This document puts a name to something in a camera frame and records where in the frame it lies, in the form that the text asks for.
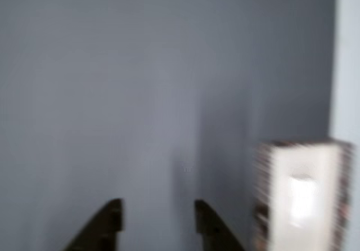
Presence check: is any dark gray table mat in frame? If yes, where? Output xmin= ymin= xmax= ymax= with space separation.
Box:
xmin=0 ymin=0 xmax=340 ymax=251

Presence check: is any bark pattern cardboard box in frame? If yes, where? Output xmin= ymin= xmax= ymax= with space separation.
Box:
xmin=251 ymin=139 xmax=354 ymax=251

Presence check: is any white block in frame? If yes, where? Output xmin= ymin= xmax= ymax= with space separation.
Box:
xmin=289 ymin=173 xmax=317 ymax=231

